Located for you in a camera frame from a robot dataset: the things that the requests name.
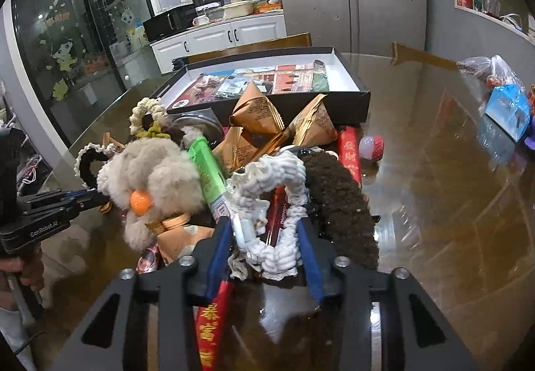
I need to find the grey fluffy hair claw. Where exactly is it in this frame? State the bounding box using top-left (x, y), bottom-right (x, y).
top-left (97, 136), bottom-right (210, 251)

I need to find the blue box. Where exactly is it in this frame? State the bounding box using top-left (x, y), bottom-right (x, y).
top-left (484, 84), bottom-right (532, 143)

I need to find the person's left hand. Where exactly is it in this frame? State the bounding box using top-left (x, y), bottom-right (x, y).
top-left (0, 256), bottom-right (46, 311)

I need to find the pink and white ball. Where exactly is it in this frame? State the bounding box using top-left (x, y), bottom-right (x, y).
top-left (358, 135), bottom-right (385, 161)

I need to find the white cable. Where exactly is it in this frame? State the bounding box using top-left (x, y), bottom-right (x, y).
top-left (501, 13), bottom-right (524, 32)

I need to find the glass door with stickers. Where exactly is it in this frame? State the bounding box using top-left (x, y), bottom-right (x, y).
top-left (12, 0), bottom-right (156, 138)

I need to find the cream plastic basin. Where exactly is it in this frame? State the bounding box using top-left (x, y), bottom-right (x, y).
top-left (223, 0), bottom-right (256, 19)

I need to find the printed paper sheet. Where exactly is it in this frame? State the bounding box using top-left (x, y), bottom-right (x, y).
top-left (179, 61), bottom-right (330, 105)

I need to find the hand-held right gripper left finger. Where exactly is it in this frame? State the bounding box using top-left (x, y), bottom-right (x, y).
top-left (52, 216), bottom-right (235, 371)

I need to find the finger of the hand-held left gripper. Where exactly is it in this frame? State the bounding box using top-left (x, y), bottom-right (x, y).
top-left (25, 192), bottom-right (111, 223)
top-left (19, 189), bottom-right (101, 205)

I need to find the white knitted scrunchie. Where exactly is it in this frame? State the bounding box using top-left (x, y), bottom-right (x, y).
top-left (229, 150), bottom-right (309, 283)

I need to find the white kitchen cabinet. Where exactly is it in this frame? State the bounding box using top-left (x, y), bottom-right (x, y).
top-left (149, 11), bottom-right (288, 76)

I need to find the red gold-lettered packet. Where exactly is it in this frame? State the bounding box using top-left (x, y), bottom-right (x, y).
top-left (193, 278), bottom-right (235, 370)
top-left (337, 124), bottom-right (364, 188)

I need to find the glossy brown desktop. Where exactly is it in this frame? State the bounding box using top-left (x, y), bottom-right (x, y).
top-left (54, 51), bottom-right (535, 371)

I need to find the olive green scrunchie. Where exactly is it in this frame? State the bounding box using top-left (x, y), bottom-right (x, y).
top-left (143, 119), bottom-right (173, 143)

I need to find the clear plastic bag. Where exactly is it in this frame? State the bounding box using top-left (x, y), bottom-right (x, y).
top-left (457, 55), bottom-right (524, 105)

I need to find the brown triangular snack packet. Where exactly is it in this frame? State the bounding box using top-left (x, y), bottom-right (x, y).
top-left (214, 126), bottom-right (260, 176)
top-left (292, 93), bottom-right (338, 147)
top-left (229, 80), bottom-right (286, 136)

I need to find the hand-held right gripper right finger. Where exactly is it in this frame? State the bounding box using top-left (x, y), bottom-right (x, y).
top-left (297, 218), bottom-right (479, 371)

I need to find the green packet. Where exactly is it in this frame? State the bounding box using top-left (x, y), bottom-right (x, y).
top-left (187, 136), bottom-right (231, 222)

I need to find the brown fuzzy hair claw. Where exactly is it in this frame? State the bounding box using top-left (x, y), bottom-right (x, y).
top-left (300, 150), bottom-right (380, 272)

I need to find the peach dotted packet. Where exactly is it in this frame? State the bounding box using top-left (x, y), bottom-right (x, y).
top-left (155, 224), bottom-right (215, 268)

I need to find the black microwave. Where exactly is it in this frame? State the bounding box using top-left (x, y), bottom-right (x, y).
top-left (142, 5), bottom-right (198, 42)

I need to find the red snack stick packet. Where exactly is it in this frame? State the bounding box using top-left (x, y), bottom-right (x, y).
top-left (265, 186), bottom-right (294, 247)

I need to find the black and cream scrunchie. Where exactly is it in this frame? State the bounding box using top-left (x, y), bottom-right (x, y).
top-left (74, 142), bottom-right (123, 188)

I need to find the black shallow box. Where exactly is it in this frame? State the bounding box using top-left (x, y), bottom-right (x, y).
top-left (161, 47), bottom-right (372, 126)

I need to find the cream bobble scrunchie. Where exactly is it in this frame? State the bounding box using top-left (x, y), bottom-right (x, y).
top-left (129, 97), bottom-right (175, 131)

